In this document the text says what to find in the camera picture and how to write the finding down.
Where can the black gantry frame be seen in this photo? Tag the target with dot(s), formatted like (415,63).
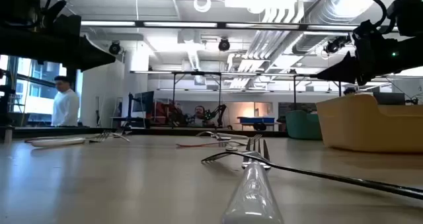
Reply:
(196,73)

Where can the black table frame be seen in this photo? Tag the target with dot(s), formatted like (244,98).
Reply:
(165,131)

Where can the background black robot arm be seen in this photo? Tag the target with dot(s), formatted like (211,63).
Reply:
(216,111)

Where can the black fork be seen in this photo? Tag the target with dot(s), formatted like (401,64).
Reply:
(330,176)

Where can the standing person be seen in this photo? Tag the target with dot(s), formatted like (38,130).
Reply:
(66,106)

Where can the teal plastic bin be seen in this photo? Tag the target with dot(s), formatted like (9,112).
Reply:
(302,125)

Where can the seated person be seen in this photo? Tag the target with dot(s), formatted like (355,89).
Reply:
(199,116)

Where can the blue table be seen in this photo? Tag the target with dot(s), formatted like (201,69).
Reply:
(256,120)

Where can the person's head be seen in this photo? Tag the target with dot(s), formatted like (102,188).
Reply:
(349,91)

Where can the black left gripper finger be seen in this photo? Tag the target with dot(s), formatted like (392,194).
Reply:
(94,55)

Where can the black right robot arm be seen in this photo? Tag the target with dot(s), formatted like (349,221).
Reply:
(409,12)

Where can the yellow plastic bin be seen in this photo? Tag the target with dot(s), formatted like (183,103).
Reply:
(363,125)

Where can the black monitor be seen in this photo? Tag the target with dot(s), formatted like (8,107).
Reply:
(390,98)
(143,101)

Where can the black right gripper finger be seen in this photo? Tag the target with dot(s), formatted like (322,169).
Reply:
(343,68)

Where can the black ceiling light rail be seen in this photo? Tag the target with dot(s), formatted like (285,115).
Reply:
(221,25)

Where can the black ceiling camera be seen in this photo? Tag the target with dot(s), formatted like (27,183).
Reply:
(224,44)
(335,45)
(114,48)

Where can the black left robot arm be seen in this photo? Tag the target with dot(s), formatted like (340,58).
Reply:
(20,6)

